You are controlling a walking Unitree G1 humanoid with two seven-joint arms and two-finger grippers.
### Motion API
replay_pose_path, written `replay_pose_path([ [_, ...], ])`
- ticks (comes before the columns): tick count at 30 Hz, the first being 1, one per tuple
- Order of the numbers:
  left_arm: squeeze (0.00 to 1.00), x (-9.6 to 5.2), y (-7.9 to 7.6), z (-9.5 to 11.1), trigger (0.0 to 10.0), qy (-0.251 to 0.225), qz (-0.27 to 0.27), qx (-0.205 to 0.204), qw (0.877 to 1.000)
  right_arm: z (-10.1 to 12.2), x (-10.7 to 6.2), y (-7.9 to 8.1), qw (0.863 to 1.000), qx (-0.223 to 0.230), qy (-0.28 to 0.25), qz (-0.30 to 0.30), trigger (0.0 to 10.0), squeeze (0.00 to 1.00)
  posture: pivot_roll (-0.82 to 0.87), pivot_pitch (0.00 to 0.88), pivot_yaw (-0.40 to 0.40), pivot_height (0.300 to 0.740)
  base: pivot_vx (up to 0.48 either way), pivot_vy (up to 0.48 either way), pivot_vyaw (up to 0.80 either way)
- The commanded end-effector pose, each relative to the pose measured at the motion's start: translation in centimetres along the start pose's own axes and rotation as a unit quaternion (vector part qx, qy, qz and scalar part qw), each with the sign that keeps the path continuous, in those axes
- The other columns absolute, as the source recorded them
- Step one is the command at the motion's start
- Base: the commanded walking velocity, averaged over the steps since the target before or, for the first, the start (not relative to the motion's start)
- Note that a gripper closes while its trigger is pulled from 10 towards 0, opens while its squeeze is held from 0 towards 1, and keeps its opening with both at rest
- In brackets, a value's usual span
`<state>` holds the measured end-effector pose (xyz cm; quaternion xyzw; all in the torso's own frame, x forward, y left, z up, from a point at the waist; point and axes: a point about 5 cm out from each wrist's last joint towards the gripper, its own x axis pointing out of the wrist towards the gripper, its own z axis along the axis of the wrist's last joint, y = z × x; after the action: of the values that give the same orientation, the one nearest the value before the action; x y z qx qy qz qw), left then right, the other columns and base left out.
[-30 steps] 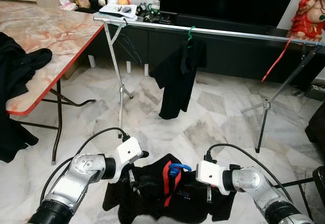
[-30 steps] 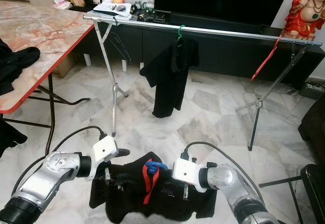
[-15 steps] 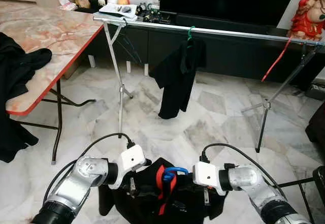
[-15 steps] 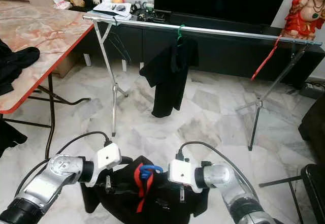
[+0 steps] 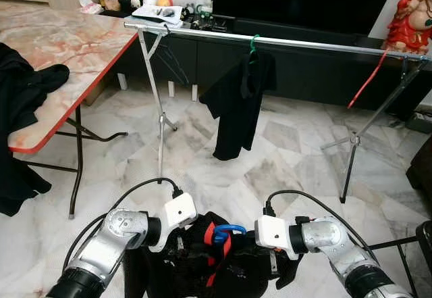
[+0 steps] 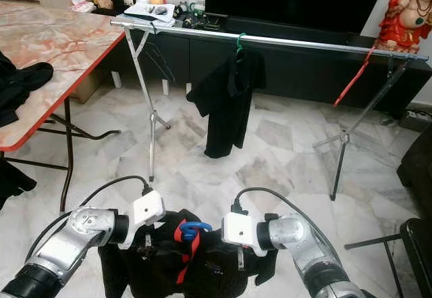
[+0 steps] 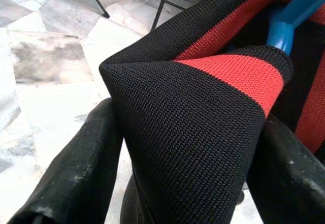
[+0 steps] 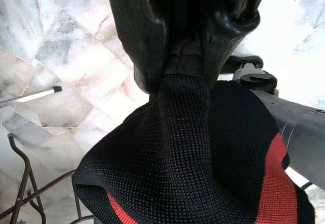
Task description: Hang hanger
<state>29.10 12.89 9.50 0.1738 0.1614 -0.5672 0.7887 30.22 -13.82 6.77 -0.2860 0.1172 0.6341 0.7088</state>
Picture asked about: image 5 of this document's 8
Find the blue plastic hanger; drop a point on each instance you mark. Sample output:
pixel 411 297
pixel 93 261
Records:
pixel 233 228

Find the black shirt red trim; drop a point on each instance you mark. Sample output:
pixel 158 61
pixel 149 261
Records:
pixel 189 274

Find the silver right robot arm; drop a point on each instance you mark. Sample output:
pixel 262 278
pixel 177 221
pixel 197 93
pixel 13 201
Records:
pixel 337 244

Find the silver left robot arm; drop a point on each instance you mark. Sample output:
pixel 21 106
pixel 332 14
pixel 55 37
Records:
pixel 108 244

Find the green hanger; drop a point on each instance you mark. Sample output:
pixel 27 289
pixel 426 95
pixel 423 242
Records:
pixel 257 42

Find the red hanger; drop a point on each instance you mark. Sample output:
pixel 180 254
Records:
pixel 368 80

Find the black printed shirt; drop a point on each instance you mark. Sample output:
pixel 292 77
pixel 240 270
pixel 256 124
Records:
pixel 236 115

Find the brown cardboard box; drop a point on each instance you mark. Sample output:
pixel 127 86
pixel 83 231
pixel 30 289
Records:
pixel 101 94

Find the black television console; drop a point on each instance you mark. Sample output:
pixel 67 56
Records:
pixel 310 82

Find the dark sofa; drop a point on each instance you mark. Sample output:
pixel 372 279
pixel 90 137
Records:
pixel 422 166

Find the silver metal clothes rack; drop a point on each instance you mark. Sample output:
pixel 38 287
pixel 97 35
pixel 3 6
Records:
pixel 317 46

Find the black soundbar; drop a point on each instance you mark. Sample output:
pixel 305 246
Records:
pixel 297 33

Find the black clothes pile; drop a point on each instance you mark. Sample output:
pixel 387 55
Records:
pixel 23 95

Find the small green toy figures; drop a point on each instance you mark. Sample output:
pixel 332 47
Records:
pixel 206 21

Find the marble table red edge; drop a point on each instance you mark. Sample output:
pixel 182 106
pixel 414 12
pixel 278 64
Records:
pixel 67 41

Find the small clear bottle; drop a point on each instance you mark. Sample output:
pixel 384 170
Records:
pixel 208 4

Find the black television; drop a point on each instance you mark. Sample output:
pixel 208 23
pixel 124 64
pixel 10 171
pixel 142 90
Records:
pixel 304 1

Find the white pink tissue pack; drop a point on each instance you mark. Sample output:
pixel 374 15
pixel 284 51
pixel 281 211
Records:
pixel 89 4

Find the red gold statue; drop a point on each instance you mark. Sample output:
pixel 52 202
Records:
pixel 412 28

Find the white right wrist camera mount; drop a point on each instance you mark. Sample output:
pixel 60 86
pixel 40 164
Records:
pixel 270 234

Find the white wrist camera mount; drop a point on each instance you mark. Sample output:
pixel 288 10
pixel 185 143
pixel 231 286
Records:
pixel 270 234
pixel 181 211

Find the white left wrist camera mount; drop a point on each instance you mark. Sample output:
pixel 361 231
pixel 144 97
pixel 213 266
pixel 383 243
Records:
pixel 181 211

